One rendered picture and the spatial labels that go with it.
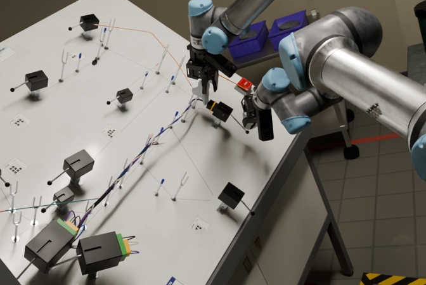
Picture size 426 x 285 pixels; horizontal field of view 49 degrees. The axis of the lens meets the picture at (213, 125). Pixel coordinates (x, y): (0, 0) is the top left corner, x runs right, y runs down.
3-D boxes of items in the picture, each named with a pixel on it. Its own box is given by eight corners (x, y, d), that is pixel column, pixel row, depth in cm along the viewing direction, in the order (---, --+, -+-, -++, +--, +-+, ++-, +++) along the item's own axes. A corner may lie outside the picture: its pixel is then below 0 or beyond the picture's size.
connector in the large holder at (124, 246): (111, 241, 118) (115, 234, 115) (122, 239, 119) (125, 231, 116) (118, 262, 115) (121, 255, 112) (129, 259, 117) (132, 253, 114)
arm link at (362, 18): (380, -22, 96) (329, 75, 143) (336, 0, 95) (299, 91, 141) (414, 20, 93) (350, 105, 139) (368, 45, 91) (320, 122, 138)
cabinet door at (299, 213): (329, 213, 205) (302, 140, 190) (285, 316, 167) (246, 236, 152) (324, 213, 207) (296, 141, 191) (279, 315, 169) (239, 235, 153)
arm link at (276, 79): (276, 95, 130) (260, 70, 132) (265, 111, 140) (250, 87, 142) (298, 85, 132) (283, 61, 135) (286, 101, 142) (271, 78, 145)
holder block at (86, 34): (63, 37, 170) (66, 18, 164) (89, 31, 177) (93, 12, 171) (70, 45, 169) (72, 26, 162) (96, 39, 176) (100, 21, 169)
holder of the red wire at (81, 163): (39, 191, 130) (42, 170, 122) (78, 169, 138) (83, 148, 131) (50, 204, 128) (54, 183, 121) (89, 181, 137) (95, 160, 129)
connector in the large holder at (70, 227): (52, 230, 115) (54, 221, 112) (61, 221, 117) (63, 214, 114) (70, 244, 114) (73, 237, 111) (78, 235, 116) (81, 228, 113)
